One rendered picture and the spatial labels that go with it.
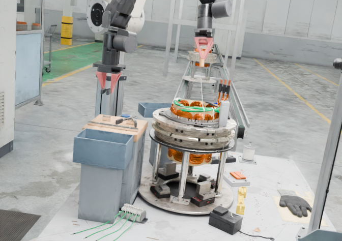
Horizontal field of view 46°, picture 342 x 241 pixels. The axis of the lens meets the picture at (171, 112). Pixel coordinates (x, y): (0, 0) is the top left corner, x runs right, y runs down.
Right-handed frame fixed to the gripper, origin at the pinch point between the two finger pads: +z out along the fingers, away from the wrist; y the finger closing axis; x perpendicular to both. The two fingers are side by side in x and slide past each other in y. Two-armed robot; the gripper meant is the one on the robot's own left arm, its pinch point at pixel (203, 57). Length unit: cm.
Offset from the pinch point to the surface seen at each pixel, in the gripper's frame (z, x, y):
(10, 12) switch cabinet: -85, 186, 168
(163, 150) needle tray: 34, 19, 36
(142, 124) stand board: 26.3, 20.8, -1.7
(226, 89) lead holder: 10.2, -9.0, 9.7
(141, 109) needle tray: 16.8, 28.6, 27.1
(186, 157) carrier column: 37.5, 3.9, -2.5
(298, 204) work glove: 53, -39, 22
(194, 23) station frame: -123, 37, 295
